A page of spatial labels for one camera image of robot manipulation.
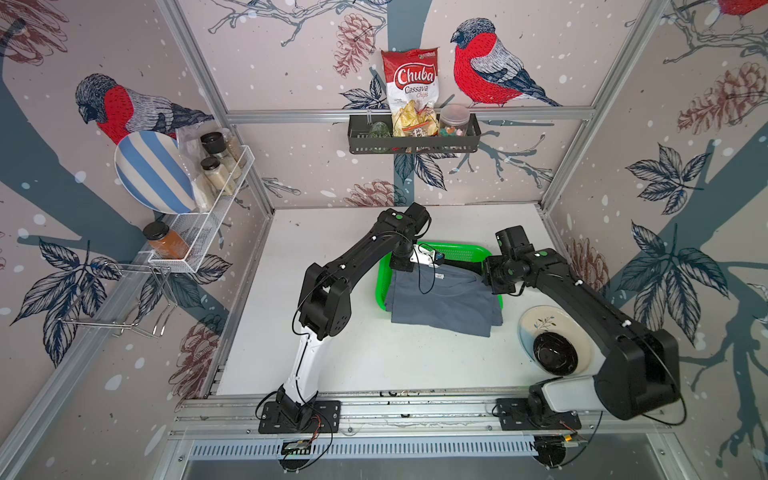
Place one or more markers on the black wall shelf basket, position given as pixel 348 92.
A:
pixel 362 142

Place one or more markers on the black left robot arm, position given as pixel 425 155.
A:
pixel 324 306

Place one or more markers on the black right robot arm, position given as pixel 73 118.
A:
pixel 640 370

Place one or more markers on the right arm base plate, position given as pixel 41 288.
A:
pixel 518 414

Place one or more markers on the short black-lid spice jar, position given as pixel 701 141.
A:
pixel 218 176

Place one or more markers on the orange spice jar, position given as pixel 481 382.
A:
pixel 167 243

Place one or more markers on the green object in shelf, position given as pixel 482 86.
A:
pixel 380 130

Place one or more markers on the tall black-lid spice jar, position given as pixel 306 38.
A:
pixel 216 145

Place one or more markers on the clear lidded candy jar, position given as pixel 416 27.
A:
pixel 454 120

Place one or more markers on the blue striped white plate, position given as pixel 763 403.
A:
pixel 146 164

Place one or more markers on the black bowl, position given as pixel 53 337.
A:
pixel 555 354

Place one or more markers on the Chuba cassava chips bag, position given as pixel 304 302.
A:
pixel 412 85

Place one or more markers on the green plastic basket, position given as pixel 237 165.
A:
pixel 466 253

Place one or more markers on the metal wire hook rack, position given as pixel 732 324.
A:
pixel 142 303

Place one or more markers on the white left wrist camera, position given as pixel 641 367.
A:
pixel 424 255

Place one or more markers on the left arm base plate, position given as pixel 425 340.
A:
pixel 317 416

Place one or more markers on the white wire wall rack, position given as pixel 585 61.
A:
pixel 200 230

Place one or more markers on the grey t-shirt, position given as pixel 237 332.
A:
pixel 444 297

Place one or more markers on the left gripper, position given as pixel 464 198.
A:
pixel 398 264

